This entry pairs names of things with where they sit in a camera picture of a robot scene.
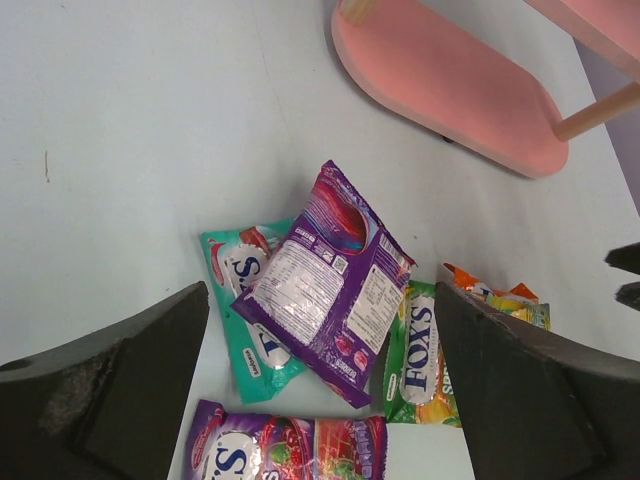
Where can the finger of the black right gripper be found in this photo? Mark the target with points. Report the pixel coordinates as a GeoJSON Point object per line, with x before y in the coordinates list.
{"type": "Point", "coordinates": [627, 258]}

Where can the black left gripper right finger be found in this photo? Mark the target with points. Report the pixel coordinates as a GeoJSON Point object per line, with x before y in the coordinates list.
{"type": "Point", "coordinates": [533, 404]}

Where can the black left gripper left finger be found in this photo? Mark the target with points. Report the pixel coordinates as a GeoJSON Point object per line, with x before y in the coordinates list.
{"type": "Point", "coordinates": [108, 405]}

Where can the green Fox's candy bag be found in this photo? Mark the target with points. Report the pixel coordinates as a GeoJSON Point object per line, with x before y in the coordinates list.
{"type": "Point", "coordinates": [417, 388]}

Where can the orange Fox's fruits candy bag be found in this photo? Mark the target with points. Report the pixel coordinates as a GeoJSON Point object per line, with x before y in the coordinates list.
{"type": "Point", "coordinates": [519, 302]}

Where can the purple Fox's berries candy bag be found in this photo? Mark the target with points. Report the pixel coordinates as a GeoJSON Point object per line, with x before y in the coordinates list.
{"type": "Point", "coordinates": [223, 445]}

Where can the teal Fox's candy bag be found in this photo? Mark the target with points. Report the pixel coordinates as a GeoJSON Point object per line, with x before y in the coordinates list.
{"type": "Point", "coordinates": [235, 259]}

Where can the purple candy bag face-down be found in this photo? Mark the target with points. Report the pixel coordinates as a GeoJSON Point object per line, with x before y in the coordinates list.
{"type": "Point", "coordinates": [330, 291]}

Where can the pink three-tier shelf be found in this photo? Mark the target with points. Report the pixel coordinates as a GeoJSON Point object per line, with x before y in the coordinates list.
{"type": "Point", "coordinates": [418, 64]}

